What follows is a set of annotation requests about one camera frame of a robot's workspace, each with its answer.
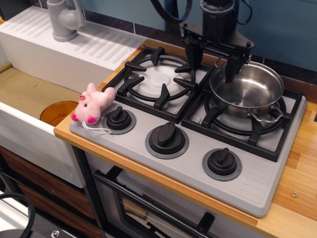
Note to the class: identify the black right stove knob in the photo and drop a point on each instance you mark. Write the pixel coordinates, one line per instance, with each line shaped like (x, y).
(222, 164)

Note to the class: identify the orange plastic bowl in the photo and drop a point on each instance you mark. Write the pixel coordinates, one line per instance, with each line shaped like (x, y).
(55, 113)

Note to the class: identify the black left stove knob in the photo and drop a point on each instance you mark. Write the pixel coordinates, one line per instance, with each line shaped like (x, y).
(119, 121)

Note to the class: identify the black right burner grate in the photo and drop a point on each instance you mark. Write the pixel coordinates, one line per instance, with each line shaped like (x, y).
(265, 138)

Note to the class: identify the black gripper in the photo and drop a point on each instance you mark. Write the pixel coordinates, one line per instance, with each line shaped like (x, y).
(235, 47)

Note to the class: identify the white toy sink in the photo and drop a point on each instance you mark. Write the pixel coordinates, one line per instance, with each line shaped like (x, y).
(37, 71)

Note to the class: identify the black middle stove knob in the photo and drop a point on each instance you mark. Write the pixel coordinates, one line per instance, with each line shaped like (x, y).
(167, 141)

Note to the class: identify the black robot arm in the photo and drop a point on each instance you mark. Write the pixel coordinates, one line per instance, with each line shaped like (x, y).
(218, 34)

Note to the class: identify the stainless steel pan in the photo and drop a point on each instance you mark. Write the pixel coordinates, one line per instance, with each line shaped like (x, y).
(253, 93)

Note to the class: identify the oven door with black handle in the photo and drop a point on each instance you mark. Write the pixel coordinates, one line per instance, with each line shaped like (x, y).
(144, 210)

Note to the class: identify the grey toy stove top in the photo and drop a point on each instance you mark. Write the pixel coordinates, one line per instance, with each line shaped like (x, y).
(252, 191)

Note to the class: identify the grey toy faucet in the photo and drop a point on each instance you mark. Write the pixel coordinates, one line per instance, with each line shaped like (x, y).
(65, 22)

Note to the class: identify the black burner grate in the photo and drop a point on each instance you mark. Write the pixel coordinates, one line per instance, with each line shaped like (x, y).
(158, 85)
(265, 138)

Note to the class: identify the black left burner grate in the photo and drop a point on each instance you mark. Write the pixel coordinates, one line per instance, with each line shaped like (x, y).
(158, 85)

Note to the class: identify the black stove knob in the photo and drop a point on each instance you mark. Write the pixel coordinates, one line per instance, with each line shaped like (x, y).
(222, 164)
(167, 141)
(119, 121)

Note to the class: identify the wooden drawer cabinet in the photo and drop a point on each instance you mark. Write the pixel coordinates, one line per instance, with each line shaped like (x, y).
(52, 196)

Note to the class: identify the pink stuffed pig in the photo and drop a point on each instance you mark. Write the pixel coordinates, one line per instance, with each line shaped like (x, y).
(91, 105)

